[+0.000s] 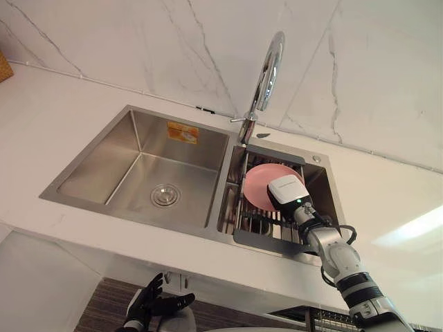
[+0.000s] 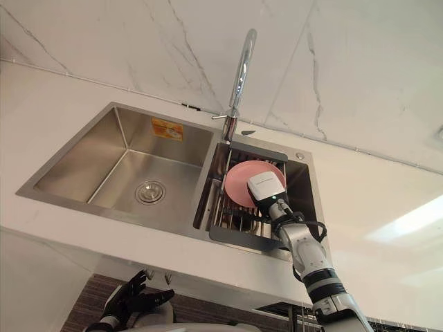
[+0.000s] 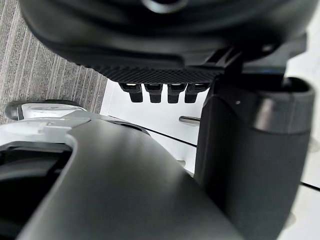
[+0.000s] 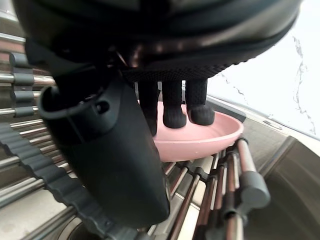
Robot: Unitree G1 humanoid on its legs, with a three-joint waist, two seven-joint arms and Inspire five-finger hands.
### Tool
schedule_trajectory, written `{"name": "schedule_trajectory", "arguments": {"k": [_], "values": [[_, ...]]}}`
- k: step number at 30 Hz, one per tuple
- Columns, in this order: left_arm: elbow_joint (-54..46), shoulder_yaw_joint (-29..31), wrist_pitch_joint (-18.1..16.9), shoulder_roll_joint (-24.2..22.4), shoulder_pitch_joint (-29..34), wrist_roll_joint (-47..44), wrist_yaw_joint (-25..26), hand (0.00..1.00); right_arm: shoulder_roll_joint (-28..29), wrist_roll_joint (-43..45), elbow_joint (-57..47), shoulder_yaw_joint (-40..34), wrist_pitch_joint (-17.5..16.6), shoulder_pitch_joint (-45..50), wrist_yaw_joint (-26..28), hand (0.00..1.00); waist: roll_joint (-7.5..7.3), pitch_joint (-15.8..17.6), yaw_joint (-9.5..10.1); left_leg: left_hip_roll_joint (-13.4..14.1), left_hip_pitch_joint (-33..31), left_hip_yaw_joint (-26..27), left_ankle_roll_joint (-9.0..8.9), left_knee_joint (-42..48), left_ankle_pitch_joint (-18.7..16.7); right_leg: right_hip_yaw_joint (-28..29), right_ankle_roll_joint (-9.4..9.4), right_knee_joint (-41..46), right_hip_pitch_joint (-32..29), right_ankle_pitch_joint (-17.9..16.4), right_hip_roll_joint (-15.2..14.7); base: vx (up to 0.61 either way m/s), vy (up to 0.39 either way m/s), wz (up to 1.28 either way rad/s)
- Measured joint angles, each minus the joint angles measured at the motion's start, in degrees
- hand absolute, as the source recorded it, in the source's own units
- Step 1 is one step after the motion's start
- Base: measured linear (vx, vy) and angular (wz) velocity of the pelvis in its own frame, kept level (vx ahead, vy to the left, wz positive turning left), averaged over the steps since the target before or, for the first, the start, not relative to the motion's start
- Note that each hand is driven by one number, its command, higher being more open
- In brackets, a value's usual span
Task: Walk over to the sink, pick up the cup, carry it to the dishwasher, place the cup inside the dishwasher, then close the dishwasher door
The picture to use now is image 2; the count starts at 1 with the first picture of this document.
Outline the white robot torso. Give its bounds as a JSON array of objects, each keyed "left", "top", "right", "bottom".
[{"left": 129, "top": 301, "right": 267, "bottom": 332}]

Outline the dishwasher wire rack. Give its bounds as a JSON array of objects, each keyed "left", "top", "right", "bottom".
[{"left": 255, "top": 301, "right": 443, "bottom": 332}]

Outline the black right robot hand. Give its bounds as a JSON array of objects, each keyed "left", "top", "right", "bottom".
[{"left": 246, "top": 170, "right": 289, "bottom": 220}]

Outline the round sink drain strainer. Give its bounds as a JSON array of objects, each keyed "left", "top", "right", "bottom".
[{"left": 134, "top": 178, "right": 168, "bottom": 203}]

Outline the orange sink sticker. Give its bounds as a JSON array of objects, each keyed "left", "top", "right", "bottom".
[{"left": 151, "top": 117, "right": 184, "bottom": 142}]

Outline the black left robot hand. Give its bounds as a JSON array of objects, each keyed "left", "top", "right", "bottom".
[{"left": 100, "top": 269, "right": 176, "bottom": 324}]

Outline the pink plate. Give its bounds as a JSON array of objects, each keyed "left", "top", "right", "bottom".
[{"left": 224, "top": 160, "right": 287, "bottom": 209}]

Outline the chrome gooseneck faucet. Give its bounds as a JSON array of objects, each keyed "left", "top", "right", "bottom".
[{"left": 211, "top": 28, "right": 258, "bottom": 143}]

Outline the wire dish drying rack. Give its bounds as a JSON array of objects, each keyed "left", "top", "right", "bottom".
[{"left": 208, "top": 140, "right": 290, "bottom": 254}]

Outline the stainless steel double sink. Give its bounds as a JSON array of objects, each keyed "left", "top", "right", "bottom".
[{"left": 14, "top": 101, "right": 328, "bottom": 264}]

